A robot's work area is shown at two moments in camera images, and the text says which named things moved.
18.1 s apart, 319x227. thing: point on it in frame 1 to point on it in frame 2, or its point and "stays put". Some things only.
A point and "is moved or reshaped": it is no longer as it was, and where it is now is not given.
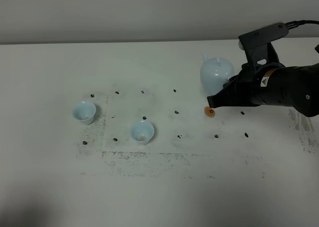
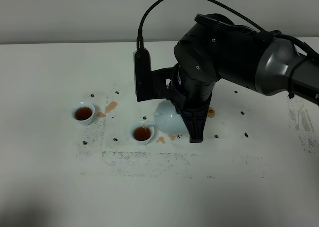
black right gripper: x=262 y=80 to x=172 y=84
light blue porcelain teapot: x=215 y=72 is moved or reshaped
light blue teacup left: x=84 y=111 stays put
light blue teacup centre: x=142 y=131 stays put
